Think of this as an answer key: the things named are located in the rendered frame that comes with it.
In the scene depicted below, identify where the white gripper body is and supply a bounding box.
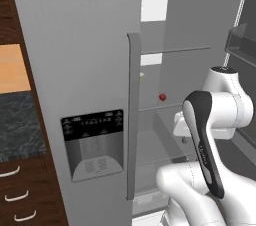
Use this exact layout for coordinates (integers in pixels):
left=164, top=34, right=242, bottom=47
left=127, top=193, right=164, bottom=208
left=172, top=111, right=194, bottom=138

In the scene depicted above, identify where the glass fridge shelf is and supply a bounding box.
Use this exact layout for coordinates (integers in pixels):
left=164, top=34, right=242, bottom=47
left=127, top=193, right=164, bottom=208
left=139, top=46, right=212, bottom=56
left=137, top=101, right=184, bottom=113
left=134, top=152, right=189, bottom=168

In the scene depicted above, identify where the clear fridge door bin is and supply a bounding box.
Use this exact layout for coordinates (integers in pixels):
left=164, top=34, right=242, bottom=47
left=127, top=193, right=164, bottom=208
left=224, top=23, right=256, bottom=70

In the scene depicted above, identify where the grey fridge interior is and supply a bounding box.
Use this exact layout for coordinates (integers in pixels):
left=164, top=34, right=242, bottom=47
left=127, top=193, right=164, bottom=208
left=131, top=0, right=254, bottom=226

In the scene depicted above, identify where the grey fridge door with dispenser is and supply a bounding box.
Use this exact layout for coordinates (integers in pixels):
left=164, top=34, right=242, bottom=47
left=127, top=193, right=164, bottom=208
left=7, top=0, right=144, bottom=226

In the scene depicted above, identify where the open grey fridge door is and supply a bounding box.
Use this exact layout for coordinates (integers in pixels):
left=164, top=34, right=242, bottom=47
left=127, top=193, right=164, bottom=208
left=222, top=0, right=256, bottom=168

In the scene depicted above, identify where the dark wood drawer front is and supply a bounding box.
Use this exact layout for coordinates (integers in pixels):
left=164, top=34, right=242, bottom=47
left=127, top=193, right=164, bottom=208
left=4, top=205, right=69, bottom=226
left=0, top=156, right=52, bottom=187
left=0, top=180, right=60, bottom=212

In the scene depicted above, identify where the dark wood cabinet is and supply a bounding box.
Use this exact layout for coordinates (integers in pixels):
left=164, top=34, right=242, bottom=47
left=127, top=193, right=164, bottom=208
left=0, top=0, right=70, bottom=226

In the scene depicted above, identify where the grey fridge door handle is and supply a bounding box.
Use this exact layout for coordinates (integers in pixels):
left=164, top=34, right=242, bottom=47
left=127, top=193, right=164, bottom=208
left=126, top=32, right=142, bottom=202

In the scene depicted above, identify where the white curved drawer handle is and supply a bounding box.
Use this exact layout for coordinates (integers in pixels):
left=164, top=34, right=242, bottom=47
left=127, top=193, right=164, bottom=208
left=0, top=165, right=21, bottom=179
left=4, top=190, right=30, bottom=203
left=13, top=209, right=38, bottom=223

